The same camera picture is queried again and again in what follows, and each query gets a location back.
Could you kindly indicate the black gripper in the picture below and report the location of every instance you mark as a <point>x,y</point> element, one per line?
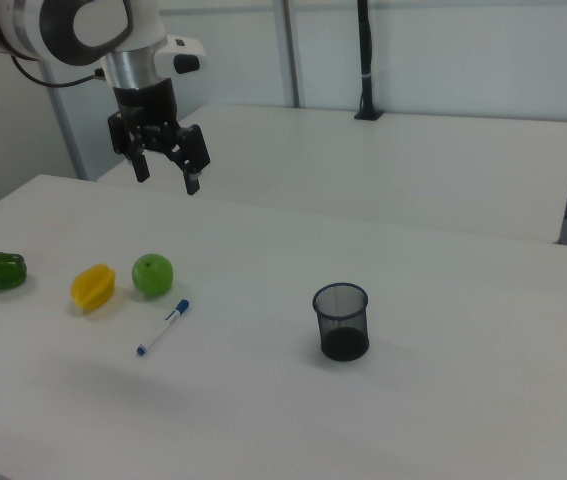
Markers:
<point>145,102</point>

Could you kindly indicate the white marker with blue cap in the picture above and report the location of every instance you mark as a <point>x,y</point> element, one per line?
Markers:
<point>163,327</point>

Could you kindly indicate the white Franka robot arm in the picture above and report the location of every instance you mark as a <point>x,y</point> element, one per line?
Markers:
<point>23,25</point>

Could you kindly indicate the green toy apple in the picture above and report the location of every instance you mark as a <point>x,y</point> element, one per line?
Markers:
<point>152,275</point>

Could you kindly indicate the yellow toy starfruit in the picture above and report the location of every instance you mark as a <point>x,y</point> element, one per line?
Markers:
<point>93,288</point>

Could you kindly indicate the green toy bell pepper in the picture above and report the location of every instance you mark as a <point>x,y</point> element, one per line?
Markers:
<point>4,271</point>

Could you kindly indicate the white rectangular table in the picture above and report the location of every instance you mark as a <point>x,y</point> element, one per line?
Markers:
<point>413,165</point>

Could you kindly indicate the black mesh pen cup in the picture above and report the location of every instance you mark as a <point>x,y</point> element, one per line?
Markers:
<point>341,325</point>

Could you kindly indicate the black camera stand pole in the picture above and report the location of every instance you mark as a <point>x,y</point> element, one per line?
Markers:
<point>365,60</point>

